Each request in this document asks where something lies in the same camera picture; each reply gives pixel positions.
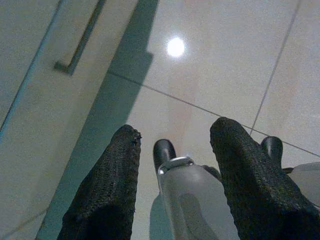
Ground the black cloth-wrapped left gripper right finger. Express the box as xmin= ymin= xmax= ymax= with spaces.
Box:
xmin=209 ymin=116 xmax=320 ymax=240

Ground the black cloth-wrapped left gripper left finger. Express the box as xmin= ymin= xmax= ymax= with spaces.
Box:
xmin=56 ymin=124 xmax=143 ymax=240

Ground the white cabinet door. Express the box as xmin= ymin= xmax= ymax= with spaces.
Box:
xmin=0 ymin=0 xmax=61 ymax=130
xmin=0 ymin=0 xmax=140 ymax=240

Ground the silver bar cabinet handle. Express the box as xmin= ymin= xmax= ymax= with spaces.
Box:
xmin=53 ymin=0 xmax=106 ymax=76

